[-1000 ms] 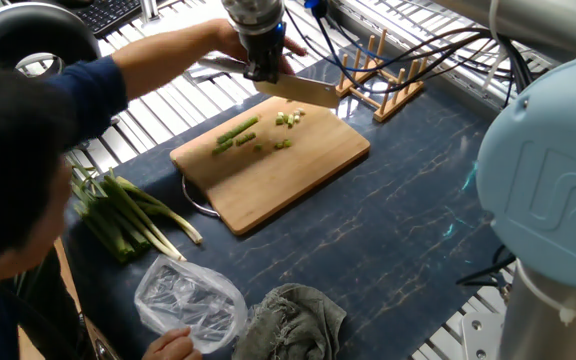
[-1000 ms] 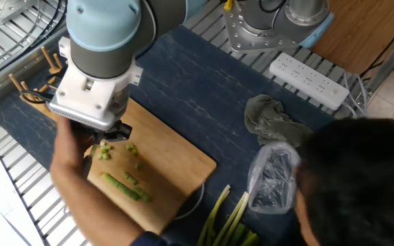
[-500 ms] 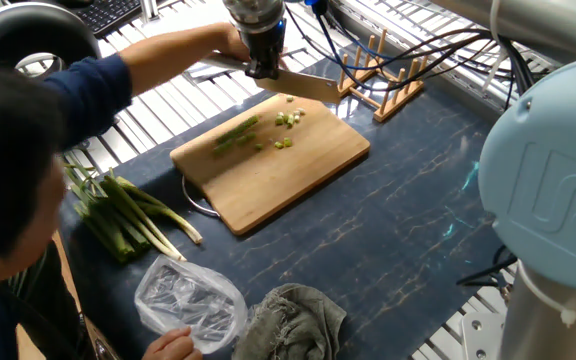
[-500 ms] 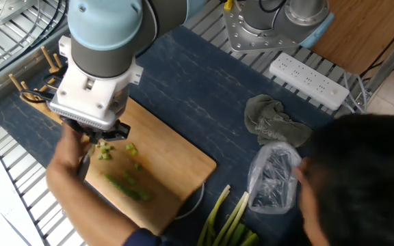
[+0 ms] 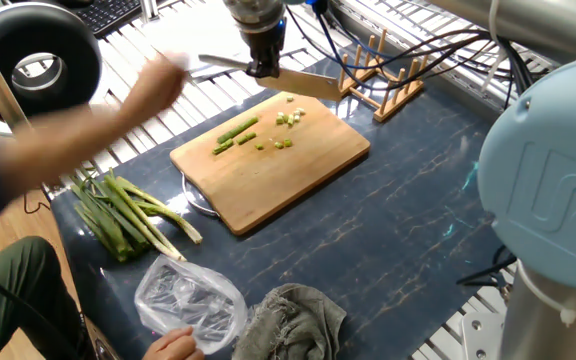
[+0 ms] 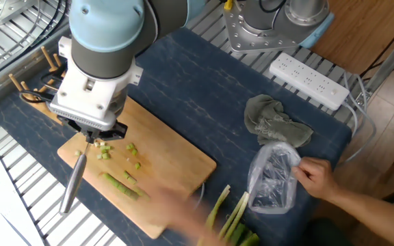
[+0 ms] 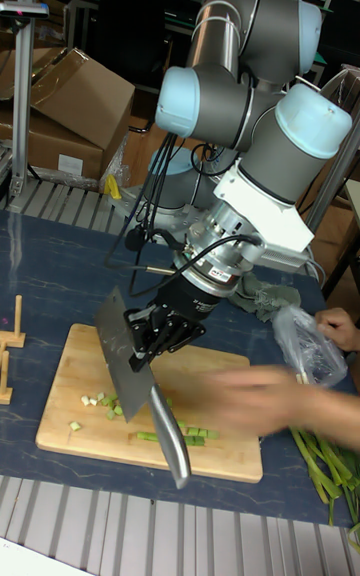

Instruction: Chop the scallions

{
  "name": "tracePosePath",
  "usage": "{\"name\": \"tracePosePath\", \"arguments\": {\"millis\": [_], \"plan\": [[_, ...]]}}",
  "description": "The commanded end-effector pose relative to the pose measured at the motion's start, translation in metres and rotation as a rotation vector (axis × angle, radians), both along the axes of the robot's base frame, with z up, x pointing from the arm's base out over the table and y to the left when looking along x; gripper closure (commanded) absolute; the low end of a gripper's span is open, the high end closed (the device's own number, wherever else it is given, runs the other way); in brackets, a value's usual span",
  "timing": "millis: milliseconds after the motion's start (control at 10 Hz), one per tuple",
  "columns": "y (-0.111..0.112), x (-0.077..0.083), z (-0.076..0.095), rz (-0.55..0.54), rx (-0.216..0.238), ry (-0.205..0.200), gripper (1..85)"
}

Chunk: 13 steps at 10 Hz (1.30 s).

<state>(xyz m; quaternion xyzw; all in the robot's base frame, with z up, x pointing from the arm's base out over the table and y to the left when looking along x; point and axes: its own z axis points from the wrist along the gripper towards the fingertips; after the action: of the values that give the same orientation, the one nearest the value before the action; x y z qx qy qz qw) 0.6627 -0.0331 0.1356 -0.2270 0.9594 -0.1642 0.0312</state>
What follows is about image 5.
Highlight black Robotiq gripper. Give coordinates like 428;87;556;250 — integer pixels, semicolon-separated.
241;18;288;80

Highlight steel cleaver knife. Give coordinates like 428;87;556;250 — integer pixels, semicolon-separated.
197;53;343;103

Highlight single scallion stalk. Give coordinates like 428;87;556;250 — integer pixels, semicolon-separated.
216;116;260;145

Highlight scallion with white stem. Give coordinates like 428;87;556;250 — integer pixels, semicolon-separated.
107;168;182;259
116;177;204;245
101;174;188;262

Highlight clear plastic bag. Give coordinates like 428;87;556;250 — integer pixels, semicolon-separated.
134;253;250;355

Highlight person's left forearm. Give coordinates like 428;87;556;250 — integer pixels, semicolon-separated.
0;98;135;197

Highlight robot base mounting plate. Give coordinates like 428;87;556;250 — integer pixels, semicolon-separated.
460;312;508;360

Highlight person's left hand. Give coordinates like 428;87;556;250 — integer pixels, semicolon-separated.
120;49;192;119

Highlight person's right hand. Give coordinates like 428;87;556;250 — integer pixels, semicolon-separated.
142;327;205;360

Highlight white blank paper sheet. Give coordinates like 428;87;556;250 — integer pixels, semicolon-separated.
140;0;244;74

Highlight wooden cutting board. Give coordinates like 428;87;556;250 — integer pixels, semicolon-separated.
169;89;372;236

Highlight wooden dish rack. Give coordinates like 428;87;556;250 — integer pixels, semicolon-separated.
337;28;432;124

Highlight black keyboard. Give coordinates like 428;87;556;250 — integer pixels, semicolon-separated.
70;0;144;40

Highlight dark blue marbled mat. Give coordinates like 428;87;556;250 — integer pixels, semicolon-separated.
50;29;519;360

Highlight grey-green rag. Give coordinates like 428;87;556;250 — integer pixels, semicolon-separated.
231;283;348;360

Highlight green trousers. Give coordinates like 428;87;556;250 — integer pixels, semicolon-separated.
0;235;89;360

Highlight silver metal stand post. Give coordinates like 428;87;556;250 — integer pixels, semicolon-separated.
139;0;162;24

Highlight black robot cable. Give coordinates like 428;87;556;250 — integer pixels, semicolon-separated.
285;0;537;96

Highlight metal wire loop handle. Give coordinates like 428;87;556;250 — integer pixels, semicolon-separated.
181;171;222;219

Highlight black base cable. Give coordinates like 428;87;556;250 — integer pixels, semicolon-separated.
456;243;518;289

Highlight black floor cable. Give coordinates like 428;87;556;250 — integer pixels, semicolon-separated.
0;252;82;360

